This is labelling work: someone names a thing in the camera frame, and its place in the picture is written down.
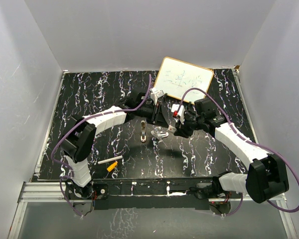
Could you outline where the orange marker cap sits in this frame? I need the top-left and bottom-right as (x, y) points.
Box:
(107, 161), (118, 172)

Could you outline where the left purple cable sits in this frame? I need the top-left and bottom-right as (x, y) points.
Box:
(50, 74), (154, 217)

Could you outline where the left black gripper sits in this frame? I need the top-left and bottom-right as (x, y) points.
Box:
(136, 103), (169, 129)

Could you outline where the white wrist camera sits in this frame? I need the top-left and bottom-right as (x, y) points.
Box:
(149, 88), (165, 104)
(171, 104), (185, 124)

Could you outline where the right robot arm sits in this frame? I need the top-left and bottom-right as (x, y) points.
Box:
(171, 99), (289, 203)

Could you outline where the small whiteboard with wooden frame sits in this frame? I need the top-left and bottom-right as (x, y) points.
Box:
(153, 57), (214, 100)

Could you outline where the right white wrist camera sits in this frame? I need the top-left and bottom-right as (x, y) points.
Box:
(171, 104), (185, 124)

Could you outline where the white marker pen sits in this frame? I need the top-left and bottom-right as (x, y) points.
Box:
(97, 156), (123, 165)

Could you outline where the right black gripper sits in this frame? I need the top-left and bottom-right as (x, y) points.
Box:
(173, 113), (204, 138)

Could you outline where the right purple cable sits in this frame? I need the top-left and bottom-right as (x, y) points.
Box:
(178, 87), (299, 216)

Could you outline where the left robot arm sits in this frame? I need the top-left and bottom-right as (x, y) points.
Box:
(60, 89), (168, 199)

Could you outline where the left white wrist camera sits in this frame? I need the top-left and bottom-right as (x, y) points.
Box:
(149, 88), (165, 104)

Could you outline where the purple cable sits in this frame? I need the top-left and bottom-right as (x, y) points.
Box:
(178, 87), (299, 216)
(50, 74), (154, 217)

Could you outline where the aluminium rail frame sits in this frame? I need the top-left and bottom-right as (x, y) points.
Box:
(8, 180), (299, 239)

